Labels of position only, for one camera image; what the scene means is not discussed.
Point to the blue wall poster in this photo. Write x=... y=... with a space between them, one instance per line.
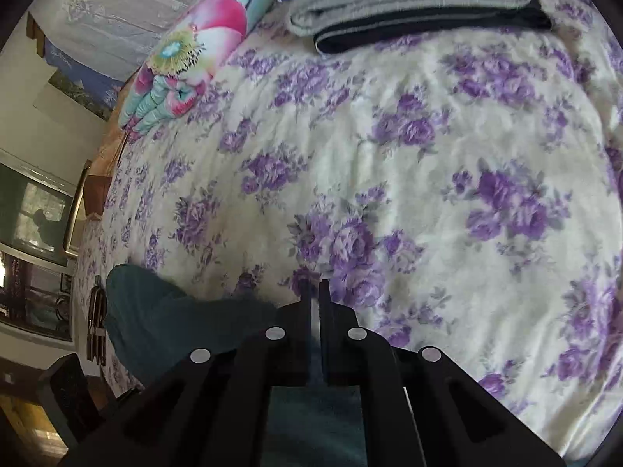
x=82 y=82

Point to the large white lace pillow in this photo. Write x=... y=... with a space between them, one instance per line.
x=112 y=14

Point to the bed with purple floral sheet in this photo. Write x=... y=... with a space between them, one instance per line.
x=389 y=165

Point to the navy folded pants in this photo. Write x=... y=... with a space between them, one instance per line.
x=438 y=29

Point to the window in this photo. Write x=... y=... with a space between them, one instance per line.
x=29 y=243

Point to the black chair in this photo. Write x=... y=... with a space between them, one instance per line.
x=68 y=399

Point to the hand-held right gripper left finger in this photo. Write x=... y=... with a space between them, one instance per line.
x=228 y=399

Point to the turquoise pink floral folded blanket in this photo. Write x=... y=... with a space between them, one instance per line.
x=194 y=53

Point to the teal pants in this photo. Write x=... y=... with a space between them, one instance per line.
x=160 y=321

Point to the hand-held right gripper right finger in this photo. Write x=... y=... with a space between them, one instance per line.
x=404 y=399

